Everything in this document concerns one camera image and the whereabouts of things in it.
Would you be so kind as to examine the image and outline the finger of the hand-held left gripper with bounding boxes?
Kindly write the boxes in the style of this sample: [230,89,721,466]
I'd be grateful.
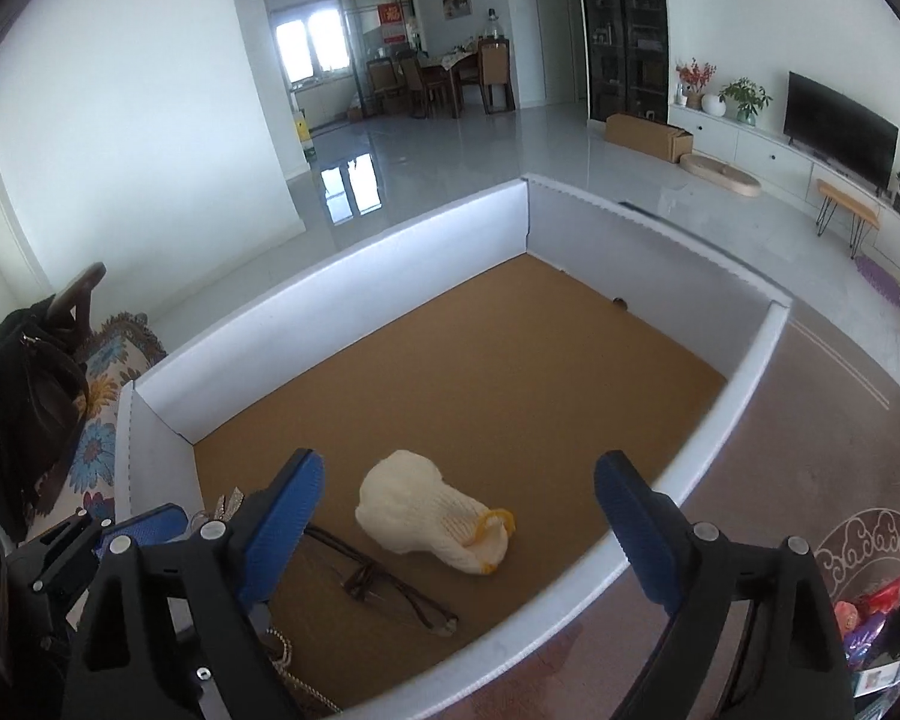
[4,502,192,593]

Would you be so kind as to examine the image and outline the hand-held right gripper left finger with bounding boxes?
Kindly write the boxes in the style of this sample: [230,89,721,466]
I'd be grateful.
[60,448,327,720]

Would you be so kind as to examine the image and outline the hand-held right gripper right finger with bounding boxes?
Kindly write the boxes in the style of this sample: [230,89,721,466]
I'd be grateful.
[594,450,856,720]

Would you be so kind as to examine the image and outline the rhinestone black bow hair clip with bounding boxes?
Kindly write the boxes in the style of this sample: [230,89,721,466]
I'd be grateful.
[195,491,248,524]

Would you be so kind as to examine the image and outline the dark frame eyeglasses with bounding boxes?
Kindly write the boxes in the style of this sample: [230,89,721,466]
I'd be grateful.
[300,525,460,635]

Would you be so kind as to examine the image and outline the white knit glove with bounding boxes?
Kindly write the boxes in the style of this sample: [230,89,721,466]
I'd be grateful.
[356,450,517,577]

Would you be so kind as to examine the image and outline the gold pearl hair claw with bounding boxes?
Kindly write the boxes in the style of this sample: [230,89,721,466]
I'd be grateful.
[261,626,342,717]

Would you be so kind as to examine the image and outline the white corrugated storage box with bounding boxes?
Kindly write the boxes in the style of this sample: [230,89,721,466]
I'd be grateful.
[116,174,794,720]

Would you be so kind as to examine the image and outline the floral seat cushion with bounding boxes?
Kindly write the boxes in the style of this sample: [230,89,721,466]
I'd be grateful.
[26,311,170,541]

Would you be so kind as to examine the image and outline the black handbag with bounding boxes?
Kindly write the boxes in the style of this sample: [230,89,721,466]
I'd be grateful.
[0,300,91,533]

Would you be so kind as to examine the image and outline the wooden chair back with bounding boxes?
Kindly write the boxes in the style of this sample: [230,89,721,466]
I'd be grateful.
[49,262,108,331]

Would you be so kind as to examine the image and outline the red foil packet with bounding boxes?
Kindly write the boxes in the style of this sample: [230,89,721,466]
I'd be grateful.
[855,576,900,617]

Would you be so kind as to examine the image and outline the purple floor mat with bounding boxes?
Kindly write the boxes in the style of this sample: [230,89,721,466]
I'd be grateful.
[853,255,900,307]

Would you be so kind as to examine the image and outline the beige cat scratcher board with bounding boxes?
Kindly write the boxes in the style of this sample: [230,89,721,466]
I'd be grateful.
[679,152,762,198]

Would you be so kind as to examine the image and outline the wooden bench with hairpin legs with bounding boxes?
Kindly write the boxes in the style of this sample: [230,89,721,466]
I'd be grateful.
[816,180,881,245]

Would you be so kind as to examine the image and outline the cardboard box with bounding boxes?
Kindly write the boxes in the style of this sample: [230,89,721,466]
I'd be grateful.
[605,112,695,164]

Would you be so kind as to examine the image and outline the white television cabinet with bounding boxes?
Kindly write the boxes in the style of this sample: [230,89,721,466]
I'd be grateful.
[667,101,900,271]

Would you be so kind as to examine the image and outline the green leafy potted plant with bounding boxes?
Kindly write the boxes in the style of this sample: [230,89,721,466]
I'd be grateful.
[720,79,773,127]

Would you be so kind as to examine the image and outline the flat screen television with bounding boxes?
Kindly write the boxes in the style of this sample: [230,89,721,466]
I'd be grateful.
[784,71,900,188]

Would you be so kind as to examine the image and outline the wooden dining chair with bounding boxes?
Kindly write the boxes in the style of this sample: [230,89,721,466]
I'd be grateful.
[480,41,515,115]
[367,58,407,117]
[397,52,451,119]

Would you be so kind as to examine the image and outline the red flowers in vase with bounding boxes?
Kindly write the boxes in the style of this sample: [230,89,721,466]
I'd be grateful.
[675,58,717,110]

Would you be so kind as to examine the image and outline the wooden dining table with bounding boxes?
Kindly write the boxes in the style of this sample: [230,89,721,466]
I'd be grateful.
[420,51,488,119]

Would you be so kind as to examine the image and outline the black display cabinet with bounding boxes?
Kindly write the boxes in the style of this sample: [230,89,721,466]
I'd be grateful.
[576,0,670,125]

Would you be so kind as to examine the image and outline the red door poster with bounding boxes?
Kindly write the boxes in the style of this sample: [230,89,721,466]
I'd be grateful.
[377,4,408,46]

